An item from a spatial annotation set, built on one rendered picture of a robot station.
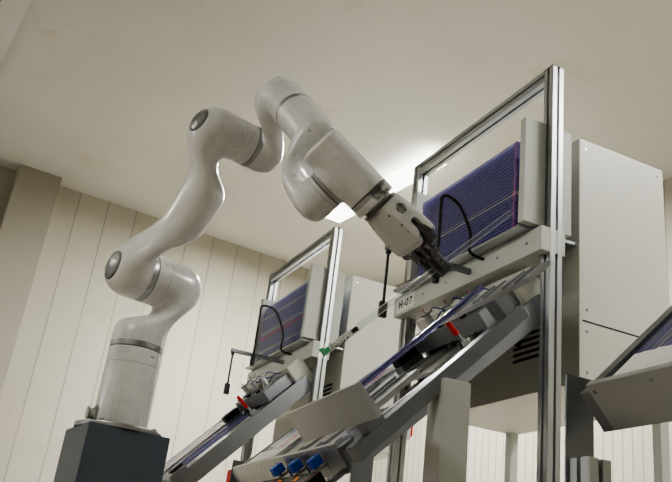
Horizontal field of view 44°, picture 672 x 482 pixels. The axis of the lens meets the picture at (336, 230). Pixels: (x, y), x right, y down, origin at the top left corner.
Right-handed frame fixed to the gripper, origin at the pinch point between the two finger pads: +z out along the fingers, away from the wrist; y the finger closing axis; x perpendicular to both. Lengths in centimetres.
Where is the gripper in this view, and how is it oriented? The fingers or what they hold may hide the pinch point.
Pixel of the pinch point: (436, 265)
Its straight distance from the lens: 155.7
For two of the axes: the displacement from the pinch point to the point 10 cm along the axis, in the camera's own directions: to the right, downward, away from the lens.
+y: -3.8, 3.4, 8.6
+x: -6.1, 6.1, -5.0
